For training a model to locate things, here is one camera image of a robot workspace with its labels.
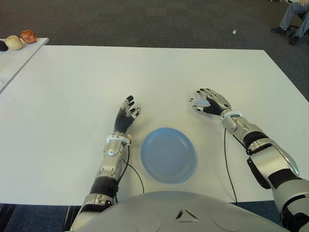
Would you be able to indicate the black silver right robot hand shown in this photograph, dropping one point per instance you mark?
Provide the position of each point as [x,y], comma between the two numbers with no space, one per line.
[218,102]

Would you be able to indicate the beige bread roll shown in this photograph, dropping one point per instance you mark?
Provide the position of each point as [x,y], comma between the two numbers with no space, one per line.
[14,42]

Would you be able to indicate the seated person in jeans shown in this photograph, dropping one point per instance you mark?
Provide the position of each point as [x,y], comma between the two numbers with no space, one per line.
[288,15]

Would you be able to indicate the black round bread roll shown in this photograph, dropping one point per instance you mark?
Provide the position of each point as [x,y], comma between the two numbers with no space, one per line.
[3,46]

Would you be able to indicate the grey robot torso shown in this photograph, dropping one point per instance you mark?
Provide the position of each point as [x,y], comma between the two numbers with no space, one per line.
[181,212]

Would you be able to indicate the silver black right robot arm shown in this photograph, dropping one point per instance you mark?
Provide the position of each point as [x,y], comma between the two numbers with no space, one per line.
[270,159]

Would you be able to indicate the white plug charger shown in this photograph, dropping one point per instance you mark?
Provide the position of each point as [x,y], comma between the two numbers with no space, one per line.
[201,102]

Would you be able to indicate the blue plastic plate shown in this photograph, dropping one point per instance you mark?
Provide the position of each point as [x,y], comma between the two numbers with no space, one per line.
[169,154]

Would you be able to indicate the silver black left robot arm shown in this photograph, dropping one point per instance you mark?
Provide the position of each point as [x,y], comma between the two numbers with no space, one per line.
[113,152]

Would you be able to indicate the black office chair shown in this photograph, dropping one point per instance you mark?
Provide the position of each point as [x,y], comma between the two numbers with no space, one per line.
[293,26]

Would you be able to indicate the red-brown bread roll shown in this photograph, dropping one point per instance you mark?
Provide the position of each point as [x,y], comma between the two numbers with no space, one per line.
[28,36]

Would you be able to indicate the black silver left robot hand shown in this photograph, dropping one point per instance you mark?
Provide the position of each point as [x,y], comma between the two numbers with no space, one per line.
[123,122]

